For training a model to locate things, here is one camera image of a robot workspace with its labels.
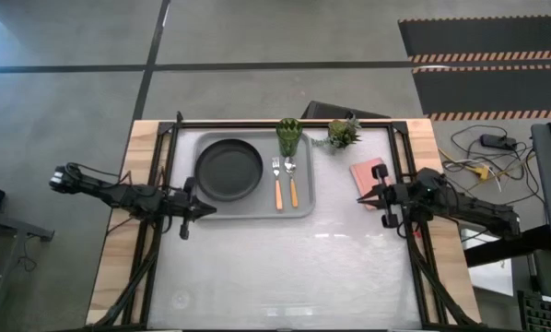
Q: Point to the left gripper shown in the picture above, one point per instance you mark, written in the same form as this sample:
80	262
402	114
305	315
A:
183	207

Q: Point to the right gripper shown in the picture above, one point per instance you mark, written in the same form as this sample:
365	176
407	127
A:
393	198

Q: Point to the black round plate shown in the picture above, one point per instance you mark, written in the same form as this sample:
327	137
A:
229	170

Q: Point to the green faceted plastic cup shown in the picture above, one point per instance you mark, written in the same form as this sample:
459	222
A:
289	136

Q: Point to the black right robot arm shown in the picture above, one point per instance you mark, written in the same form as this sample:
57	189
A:
469	209

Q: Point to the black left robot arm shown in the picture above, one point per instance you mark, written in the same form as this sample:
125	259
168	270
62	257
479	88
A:
119	196

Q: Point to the grey plastic tray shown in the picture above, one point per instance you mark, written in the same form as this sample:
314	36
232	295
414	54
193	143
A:
257	209

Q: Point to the potted succulent plant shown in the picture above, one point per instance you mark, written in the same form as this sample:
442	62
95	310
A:
342	133

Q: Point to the black power adapter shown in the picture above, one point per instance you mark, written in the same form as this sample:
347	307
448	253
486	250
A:
499	141

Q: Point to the black floor mat orange stripes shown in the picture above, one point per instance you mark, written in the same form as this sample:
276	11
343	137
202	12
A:
487	37
492	92

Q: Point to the grey metal stand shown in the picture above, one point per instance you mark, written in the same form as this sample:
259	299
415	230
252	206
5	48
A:
8	223

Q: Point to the black keyboard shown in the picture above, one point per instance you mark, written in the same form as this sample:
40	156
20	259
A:
545	316

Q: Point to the black aluminium table frame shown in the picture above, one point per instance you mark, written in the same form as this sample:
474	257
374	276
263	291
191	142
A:
257	124

